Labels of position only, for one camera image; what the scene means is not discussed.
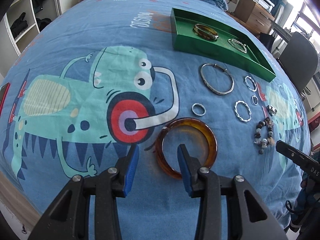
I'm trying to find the red phone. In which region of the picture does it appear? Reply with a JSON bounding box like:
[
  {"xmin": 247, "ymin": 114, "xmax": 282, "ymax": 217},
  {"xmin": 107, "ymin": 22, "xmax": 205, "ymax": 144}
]
[{"xmin": 0, "ymin": 82, "xmax": 10, "ymax": 114}]

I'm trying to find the thin silver bangle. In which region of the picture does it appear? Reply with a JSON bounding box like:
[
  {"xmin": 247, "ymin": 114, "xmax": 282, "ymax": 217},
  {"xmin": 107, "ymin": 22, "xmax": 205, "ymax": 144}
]
[{"xmin": 199, "ymin": 63, "xmax": 235, "ymax": 96}]

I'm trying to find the dark tote bag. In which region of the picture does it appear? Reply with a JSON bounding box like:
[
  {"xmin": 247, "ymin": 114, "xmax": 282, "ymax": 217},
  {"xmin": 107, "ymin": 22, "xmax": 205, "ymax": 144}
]
[{"xmin": 259, "ymin": 33, "xmax": 275, "ymax": 52}]

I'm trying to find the dark brown bangle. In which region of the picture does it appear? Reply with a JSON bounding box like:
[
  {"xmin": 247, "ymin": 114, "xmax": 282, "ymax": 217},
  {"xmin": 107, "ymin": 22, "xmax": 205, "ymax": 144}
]
[{"xmin": 193, "ymin": 23, "xmax": 219, "ymax": 42}]

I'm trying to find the brown bead bracelet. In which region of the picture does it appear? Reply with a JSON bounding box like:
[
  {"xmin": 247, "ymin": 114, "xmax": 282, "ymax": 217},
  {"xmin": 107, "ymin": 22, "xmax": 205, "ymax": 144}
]
[{"xmin": 253, "ymin": 116, "xmax": 276, "ymax": 155}]

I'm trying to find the green metal tray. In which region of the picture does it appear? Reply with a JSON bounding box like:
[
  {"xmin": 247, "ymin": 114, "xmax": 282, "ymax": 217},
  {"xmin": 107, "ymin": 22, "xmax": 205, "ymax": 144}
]
[{"xmin": 170, "ymin": 8, "xmax": 276, "ymax": 82}]

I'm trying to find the dark grey chair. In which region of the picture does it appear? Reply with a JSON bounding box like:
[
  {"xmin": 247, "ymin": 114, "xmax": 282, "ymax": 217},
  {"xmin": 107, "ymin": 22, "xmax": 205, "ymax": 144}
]
[{"xmin": 277, "ymin": 32, "xmax": 318, "ymax": 94}]

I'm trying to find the silver beaded bracelet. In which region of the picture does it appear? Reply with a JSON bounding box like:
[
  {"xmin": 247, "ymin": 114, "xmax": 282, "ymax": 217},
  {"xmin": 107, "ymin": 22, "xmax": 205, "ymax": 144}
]
[{"xmin": 227, "ymin": 38, "xmax": 249, "ymax": 54}]

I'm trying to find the blue cartoon bedspread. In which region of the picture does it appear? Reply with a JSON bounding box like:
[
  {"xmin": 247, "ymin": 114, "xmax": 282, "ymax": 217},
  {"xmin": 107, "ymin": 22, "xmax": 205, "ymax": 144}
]
[{"xmin": 1, "ymin": 0, "xmax": 310, "ymax": 239}]

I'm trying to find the white wardrobe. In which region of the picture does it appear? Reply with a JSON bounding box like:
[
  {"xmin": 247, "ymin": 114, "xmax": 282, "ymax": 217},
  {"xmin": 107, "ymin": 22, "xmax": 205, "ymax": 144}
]
[{"xmin": 1, "ymin": 0, "xmax": 79, "ymax": 59}]

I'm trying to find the amber resin bangle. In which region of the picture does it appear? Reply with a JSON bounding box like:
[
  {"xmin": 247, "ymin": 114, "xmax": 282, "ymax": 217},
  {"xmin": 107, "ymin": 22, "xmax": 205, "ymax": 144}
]
[{"xmin": 155, "ymin": 117, "xmax": 218, "ymax": 180}]

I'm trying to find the small twisted silver bracelet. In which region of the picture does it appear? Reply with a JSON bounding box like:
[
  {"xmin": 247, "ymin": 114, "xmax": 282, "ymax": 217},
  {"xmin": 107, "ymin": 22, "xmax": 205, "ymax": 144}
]
[{"xmin": 244, "ymin": 75, "xmax": 258, "ymax": 93}]

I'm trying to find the wooden drawer cabinet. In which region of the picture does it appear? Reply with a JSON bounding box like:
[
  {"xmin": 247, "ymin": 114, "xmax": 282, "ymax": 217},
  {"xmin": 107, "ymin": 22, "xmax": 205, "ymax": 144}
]
[{"xmin": 234, "ymin": 0, "xmax": 274, "ymax": 35}]

